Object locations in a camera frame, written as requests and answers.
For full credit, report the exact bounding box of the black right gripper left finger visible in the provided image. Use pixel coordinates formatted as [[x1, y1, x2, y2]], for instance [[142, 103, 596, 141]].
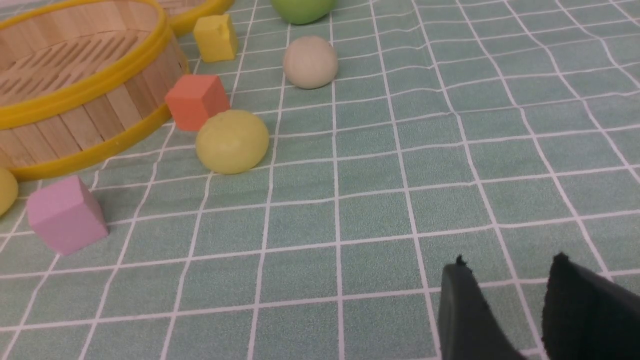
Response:
[[438, 255, 526, 360]]

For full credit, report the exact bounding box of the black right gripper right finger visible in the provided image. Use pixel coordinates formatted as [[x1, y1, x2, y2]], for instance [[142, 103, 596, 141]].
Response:
[[542, 252, 640, 360]]

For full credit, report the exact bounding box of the beige bun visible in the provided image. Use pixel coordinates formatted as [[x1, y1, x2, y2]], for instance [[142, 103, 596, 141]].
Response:
[[282, 35, 339, 90]]

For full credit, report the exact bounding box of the pale yellow bun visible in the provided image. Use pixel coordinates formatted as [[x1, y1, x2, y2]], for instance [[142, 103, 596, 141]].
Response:
[[0, 167, 19, 217]]

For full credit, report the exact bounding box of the woven bamboo steamer lid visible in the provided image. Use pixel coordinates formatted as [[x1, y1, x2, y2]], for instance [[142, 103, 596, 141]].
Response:
[[157, 0, 235, 38]]

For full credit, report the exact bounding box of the bamboo steamer tray yellow rim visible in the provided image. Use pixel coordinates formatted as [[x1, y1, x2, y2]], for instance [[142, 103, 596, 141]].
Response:
[[0, 0, 190, 182]]

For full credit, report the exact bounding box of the green checkered tablecloth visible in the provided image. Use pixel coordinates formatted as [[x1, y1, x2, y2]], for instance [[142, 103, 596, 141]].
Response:
[[1, 0, 639, 360]]

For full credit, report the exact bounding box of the orange foam cube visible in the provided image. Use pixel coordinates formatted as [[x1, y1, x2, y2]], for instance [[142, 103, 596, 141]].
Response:
[[164, 74, 231, 132]]

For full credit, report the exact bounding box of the green apple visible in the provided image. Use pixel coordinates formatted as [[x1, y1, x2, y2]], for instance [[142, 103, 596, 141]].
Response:
[[270, 0, 338, 25]]

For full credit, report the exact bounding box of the yellow foam cube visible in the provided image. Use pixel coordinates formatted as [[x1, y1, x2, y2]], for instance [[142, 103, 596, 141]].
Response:
[[193, 13, 238, 63]]

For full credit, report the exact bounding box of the pink foam cube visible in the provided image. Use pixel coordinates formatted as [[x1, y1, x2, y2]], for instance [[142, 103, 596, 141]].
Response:
[[26, 175, 109, 256]]

